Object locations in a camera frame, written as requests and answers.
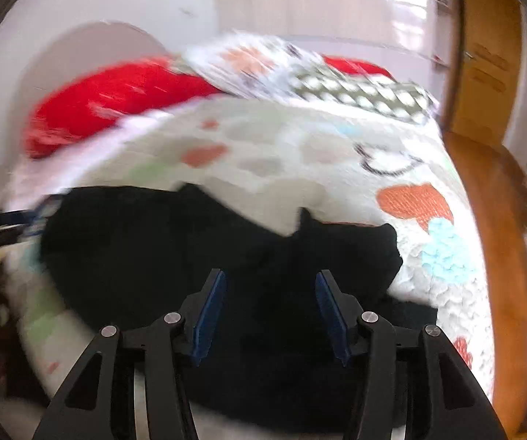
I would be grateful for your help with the white bed sheet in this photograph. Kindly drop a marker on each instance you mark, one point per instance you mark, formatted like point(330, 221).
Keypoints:
point(61, 165)

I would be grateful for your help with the small red pillow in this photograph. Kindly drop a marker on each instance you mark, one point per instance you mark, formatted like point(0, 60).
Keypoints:
point(355, 65)

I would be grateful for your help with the wooden door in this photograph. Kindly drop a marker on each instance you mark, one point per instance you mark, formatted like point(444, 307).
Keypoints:
point(483, 78)

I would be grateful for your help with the black pants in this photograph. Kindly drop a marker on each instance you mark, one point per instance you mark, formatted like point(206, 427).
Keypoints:
point(153, 247)

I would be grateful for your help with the white floral pillow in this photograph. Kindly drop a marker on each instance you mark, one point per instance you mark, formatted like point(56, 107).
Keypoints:
point(245, 64)

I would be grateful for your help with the heart patterned quilt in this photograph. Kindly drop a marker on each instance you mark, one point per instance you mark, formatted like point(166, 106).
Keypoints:
point(313, 169)

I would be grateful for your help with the white glossy wardrobe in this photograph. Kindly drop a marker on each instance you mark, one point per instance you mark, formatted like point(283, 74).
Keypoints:
point(313, 0)

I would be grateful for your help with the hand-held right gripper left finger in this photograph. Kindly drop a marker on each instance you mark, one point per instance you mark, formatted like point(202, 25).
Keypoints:
point(208, 311)

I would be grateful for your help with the green bolster pillow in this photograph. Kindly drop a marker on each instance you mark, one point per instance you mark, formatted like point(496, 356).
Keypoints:
point(359, 91)

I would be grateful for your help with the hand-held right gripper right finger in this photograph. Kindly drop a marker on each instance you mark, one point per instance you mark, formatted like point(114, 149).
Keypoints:
point(333, 316)

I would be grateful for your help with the large red printed pillow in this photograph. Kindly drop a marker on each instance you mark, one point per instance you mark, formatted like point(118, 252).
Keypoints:
point(107, 96)

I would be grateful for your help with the white rounded headboard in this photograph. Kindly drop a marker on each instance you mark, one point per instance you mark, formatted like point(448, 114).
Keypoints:
point(84, 50)

